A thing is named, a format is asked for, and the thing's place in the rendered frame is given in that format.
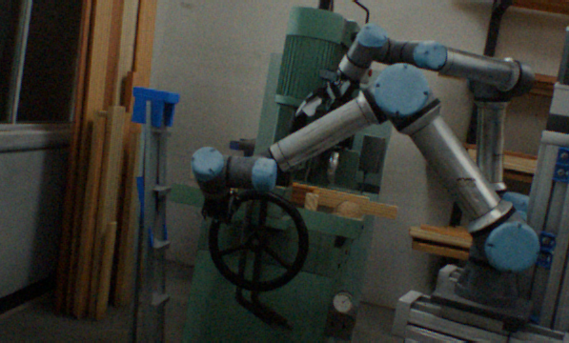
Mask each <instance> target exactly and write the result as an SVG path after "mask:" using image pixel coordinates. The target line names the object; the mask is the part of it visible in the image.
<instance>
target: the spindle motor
mask: <svg viewBox="0 0 569 343"><path fill-rule="evenodd" d="M343 28H344V19H343V15H342V14H340V13H338V12H334V11H326V10H318V9H313V8H305V7H293V8H292V10H291V11H290V17H289V23H288V28H287V33H286V38H285V44H284V50H283V55H282V60H281V65H280V71H279V76H278V81H277V87H276V92H275V93H276V95H275V98H274V101H275V102H276V103H277V104H279V105H283V106H288V107H294V108H298V109H299V107H300V106H301V104H302V103H303V102H304V101H305V99H306V97H307V96H308V95H309V94H310V93H311V92H312V91H313V90H315V89H317V88H320V87H322V86H323V85H325V84H327V83H328V82H331V81H326V80H324V79H322V78H321V77H319V74H320V70H321V69H324V70H325V69H332V70H334V71H335V68H336V62H337V57H338V53H339V47H340V46H339V45H340V43H341V37H342V33H343ZM320 99H321V104H320V105H319V106H318V107H317V108H316V109H315V111H319V112H325V111H326V110H325V108H324V107H325V103H324V101H323V98H322V95H321V97H320Z"/></svg>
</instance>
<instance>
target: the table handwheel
mask: <svg viewBox="0 0 569 343"><path fill-rule="evenodd" d="M238 195H239V196H240V198H241V200H242V202H244V201H247V200H253V199H261V200H262V202H261V209H260V215H259V219H258V224H257V229H256V230H255V231H253V232H251V233H250V234H249V235H248V236H247V238H246V242H245V243H242V244H239V245H238V246H235V247H232V248H227V249H224V250H221V251H220V250H219V248H218V244H217V236H218V230H219V226H220V224H221V222H220V221H217V222H214V219H213V218H212V222H211V226H210V229H209V249H210V253H211V256H212V261H213V264H214V265H215V267H216V268H217V270H218V271H219V272H220V274H222V275H223V276H224V277H225V278H226V279H227V280H229V281H230V282H231V283H233V284H234V285H236V286H237V287H239V288H240V289H243V290H246V291H251V292H260V293H261V292H268V291H273V290H276V289H278V288H281V287H283V286H284V285H286V284H288V283H289V282H290V281H292V280H293V278H294V277H295V276H296V275H297V274H298V273H299V272H300V270H301V269H302V267H303V265H304V263H305V260H306V258H307V254H308V250H309V235H308V230H307V227H306V224H305V221H304V220H303V218H302V216H301V214H300V213H299V211H298V210H297V209H296V208H295V206H294V204H293V203H292V202H290V201H289V200H288V199H286V198H285V197H283V196H282V195H280V194H275V193H273V192H267V191H263V192H258V191H246V192H241V193H239V194H238ZM267 201H269V202H272V203H274V204H276V205H277V206H279V207H280V208H282V209H283V210H284V211H285V212H286V213H287V214H288V215H289V216H291V218H292V219H293V221H294V223H295V227H296V230H297V234H298V250H297V254H296V257H295V261H294V264H293V265H292V266H291V265H290V264H289V263H287V262H286V261H285V260H284V259H283V258H281V257H280V256H279V255H278V254H277V253H276V252H275V251H274V250H272V249H271V248H269V247H268V245H269V241H270V239H271V238H272V237H274V236H275V228H271V227H267V228H266V230H265V231H263V228H264V221H265V215H266V210H267ZM245 248H248V249H249V250H250V251H252V252H262V251H263V250H264V251H266V253H267V254H268V255H270V256H271V257H272V258H273V259H274V260H276V261H277V262H278V263H279V264H280V265H281V266H282V267H283V268H285V269H286V270H287V272H285V273H283V274H281V275H280V276H279V277H277V278H275V279H272V280H269V281H263V282H256V281H251V280H247V279H245V278H242V277H240V276H239V275H238V274H235V273H234V272H232V271H231V270H230V269H229V268H228V266H227V265H226V264H225V262H224V261H223V259H222V257H221V256H223V255H226V254H229V253H231V252H236V251H239V250H241V249H245Z"/></svg>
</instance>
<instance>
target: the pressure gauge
mask: <svg viewBox="0 0 569 343"><path fill-rule="evenodd" d="M347 298H348V299H347ZM342 301H345V302H344V303H342ZM332 302H333V306H334V308H335V309H336V310H337V311H338V312H339V313H338V316H340V317H344V313H346V312H348V311H349V310H350V309H351V308H352V307H353V305H354V298H353V296H352V295H351V294H350V293H349V292H347V291H339V292H337V293H336V294H335V296H334V298H333V301H332Z"/></svg>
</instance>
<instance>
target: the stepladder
mask: <svg viewBox="0 0 569 343"><path fill-rule="evenodd" d="M132 96H133V97H134V102H133V109H132V120H131V122H133V123H138V124H141V137H140V152H139V167H138V176H136V177H135V178H136V185H137V195H136V210H135V224H134V240H133V254H132V297H131V311H130V326H129V341H128V343H135V339H136V325H137V311H138V307H139V306H140V305H142V324H141V343H152V309H153V305H156V310H158V313H157V343H165V342H164V320H165V303H167V302H168V301H169V300H170V297H169V296H168V295H165V250H166V249H167V248H169V247H170V245H171V242H168V241H166V240H168V236H167V229H166V194H169V193H171V190H172V188H171V187H166V180H167V138H172V134H173V133H172V132H171V131H167V127H171V126H172V125H173V116H174V111H175V105H176V104H179V102H180V93H178V92H172V91H162V90H158V89H153V88H147V87H133V88H132ZM158 157H159V163H158ZM156 209H157V220H158V237H157V239H156V238H155V225H156ZM143 228H144V239H143ZM142 239H143V244H142ZM154 248H157V260H158V293H154V292H153V269H154ZM142 249H143V281H142V299H141V300H139V302H138V297H139V282H140V268H141V253H142Z"/></svg>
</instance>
